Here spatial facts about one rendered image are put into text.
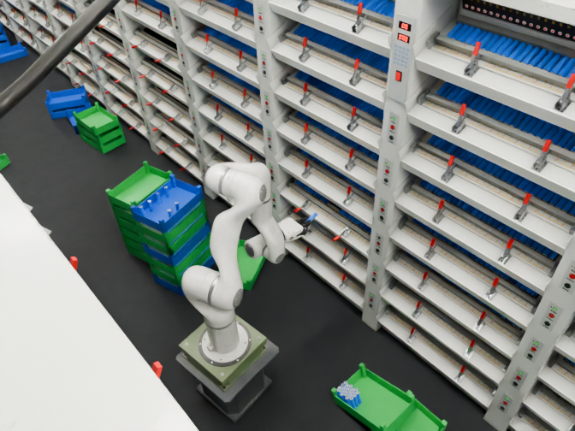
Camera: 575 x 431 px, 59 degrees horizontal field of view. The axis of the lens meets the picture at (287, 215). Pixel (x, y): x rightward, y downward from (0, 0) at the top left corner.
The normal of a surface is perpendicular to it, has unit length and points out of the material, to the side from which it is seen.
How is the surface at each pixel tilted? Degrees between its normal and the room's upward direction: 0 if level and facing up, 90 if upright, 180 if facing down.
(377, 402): 18
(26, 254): 0
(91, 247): 0
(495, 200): 23
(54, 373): 0
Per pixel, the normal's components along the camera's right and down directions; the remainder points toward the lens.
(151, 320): -0.04, -0.73
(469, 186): -0.33, -0.50
